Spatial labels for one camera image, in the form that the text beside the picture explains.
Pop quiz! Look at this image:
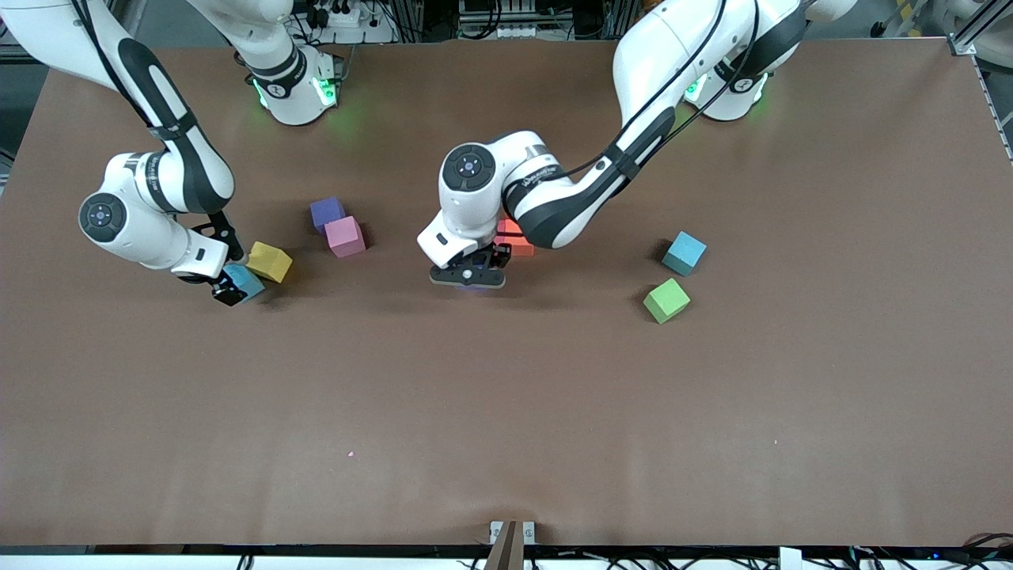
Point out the cyan foam cube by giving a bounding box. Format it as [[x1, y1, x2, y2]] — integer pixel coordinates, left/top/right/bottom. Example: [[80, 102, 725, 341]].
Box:
[[662, 231, 708, 277], [224, 264, 266, 304]]

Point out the orange foam cube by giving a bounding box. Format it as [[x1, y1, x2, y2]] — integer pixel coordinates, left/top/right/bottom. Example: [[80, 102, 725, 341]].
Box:
[[496, 218, 536, 258]]

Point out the yellow foam cube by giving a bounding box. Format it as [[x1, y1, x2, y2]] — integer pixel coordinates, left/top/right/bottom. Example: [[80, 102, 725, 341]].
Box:
[[246, 241, 294, 284]]

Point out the purple foam cube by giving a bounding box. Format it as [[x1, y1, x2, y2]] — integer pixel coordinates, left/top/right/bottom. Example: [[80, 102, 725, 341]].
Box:
[[311, 196, 347, 232]]

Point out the pink foam cube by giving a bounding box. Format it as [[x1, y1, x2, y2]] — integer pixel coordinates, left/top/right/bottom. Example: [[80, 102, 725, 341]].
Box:
[[324, 215, 367, 259]]

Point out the green foam cube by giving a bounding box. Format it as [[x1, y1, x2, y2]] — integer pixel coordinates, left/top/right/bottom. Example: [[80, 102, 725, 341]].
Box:
[[643, 278, 692, 325]]

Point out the silver mount bracket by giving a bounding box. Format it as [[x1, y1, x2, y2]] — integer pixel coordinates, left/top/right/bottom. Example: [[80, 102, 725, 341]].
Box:
[[484, 519, 537, 570]]

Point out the black floor cable bundle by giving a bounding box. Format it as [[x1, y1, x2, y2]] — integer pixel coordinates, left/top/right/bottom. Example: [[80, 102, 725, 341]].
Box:
[[847, 532, 1013, 569]]

